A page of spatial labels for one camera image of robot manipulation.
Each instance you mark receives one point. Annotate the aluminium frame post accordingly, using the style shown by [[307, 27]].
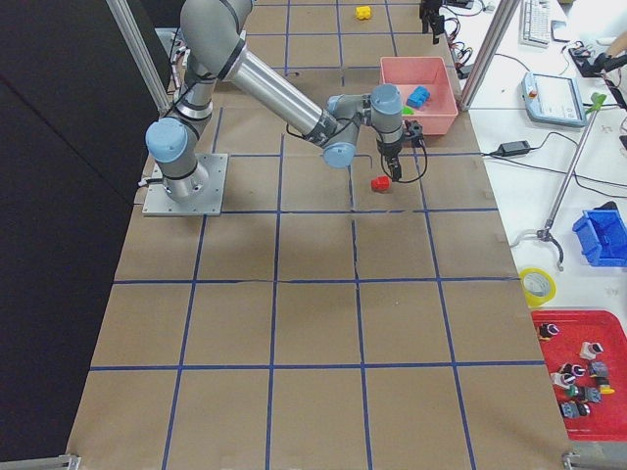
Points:
[[491, 42]]

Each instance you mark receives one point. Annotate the green push button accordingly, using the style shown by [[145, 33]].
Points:
[[584, 394]]

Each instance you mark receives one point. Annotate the red plastic tray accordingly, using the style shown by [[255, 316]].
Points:
[[607, 421]]

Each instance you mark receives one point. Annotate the grey yellow switch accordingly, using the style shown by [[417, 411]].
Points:
[[599, 372]]

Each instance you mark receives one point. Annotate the person in background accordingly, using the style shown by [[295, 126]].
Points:
[[609, 64]]

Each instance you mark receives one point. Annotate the blue black switch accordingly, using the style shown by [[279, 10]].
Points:
[[574, 409]]

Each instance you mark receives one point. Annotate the yellow tape roll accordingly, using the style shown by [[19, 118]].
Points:
[[538, 286]]

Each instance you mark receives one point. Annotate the blue toy block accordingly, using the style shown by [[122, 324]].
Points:
[[418, 97]]

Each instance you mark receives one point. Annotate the pink plastic box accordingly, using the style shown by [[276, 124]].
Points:
[[438, 114]]

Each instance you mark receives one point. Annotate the blue storage bin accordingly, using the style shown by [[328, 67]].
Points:
[[602, 236]]

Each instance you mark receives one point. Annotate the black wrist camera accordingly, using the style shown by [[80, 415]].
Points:
[[413, 132]]

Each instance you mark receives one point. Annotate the aluminium corner bracket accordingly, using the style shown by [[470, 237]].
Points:
[[61, 462], [574, 461]]

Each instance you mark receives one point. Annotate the black laptop charger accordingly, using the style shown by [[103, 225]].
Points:
[[513, 148]]

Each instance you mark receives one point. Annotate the blue teach pendant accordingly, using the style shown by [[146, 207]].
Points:
[[553, 99]]

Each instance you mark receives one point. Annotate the aluminium corner bracket left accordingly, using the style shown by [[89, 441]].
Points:
[[61, 462]]

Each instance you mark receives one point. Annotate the yellow toy block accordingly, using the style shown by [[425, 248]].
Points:
[[363, 13]]

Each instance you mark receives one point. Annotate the black white push button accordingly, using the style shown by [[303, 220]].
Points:
[[547, 331]]

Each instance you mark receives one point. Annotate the aluminium corner bracket right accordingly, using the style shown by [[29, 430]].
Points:
[[574, 461]]

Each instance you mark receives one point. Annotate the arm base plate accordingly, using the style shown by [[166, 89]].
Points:
[[201, 193]]

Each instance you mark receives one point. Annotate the white push button switch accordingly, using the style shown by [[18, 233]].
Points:
[[590, 351]]

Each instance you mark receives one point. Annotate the red toy block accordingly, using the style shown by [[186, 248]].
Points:
[[380, 184]]

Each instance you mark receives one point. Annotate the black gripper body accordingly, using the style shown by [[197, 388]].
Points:
[[431, 10], [388, 149]]

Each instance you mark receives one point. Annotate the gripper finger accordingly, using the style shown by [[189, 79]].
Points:
[[438, 28], [389, 164], [425, 24], [397, 172]]

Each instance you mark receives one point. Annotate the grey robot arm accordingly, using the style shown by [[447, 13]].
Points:
[[221, 69]]

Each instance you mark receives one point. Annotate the black pink push button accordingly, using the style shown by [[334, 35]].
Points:
[[567, 375]]

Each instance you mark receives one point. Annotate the white keyboard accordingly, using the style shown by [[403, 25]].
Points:
[[535, 23]]

